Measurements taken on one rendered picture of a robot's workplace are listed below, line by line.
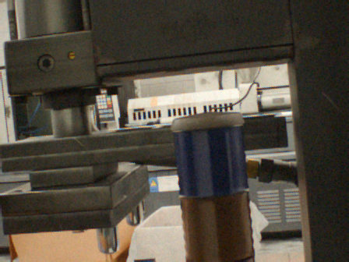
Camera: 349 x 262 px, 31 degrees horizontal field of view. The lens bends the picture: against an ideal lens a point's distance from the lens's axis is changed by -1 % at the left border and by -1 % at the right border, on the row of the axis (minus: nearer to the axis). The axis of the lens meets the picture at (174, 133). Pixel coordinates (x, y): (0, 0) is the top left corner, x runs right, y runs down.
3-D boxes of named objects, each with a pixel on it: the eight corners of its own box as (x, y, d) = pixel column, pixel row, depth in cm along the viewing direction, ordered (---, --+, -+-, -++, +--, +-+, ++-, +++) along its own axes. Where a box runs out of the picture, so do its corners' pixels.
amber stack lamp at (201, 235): (188, 247, 37) (183, 190, 36) (255, 242, 36) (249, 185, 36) (181, 265, 33) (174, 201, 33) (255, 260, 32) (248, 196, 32)
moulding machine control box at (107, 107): (94, 124, 509) (89, 76, 507) (103, 122, 531) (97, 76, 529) (116, 122, 505) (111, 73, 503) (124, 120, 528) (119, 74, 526)
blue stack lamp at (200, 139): (182, 187, 36) (177, 129, 36) (249, 182, 36) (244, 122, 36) (174, 198, 33) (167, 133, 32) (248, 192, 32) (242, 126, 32)
